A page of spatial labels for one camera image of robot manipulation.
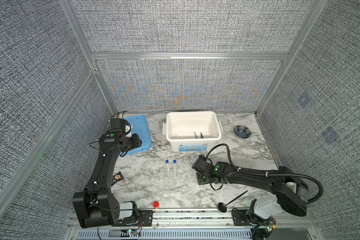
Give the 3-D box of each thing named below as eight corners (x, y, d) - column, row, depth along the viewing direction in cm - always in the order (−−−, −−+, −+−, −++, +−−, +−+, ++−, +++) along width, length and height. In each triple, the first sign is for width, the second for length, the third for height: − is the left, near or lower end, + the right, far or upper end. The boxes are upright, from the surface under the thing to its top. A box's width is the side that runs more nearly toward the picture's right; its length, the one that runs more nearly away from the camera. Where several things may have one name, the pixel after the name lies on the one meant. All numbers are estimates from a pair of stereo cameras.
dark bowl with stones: (234, 140, 106) (236, 135, 101) (231, 130, 112) (233, 125, 107) (249, 140, 106) (252, 135, 101) (245, 130, 112) (248, 125, 107)
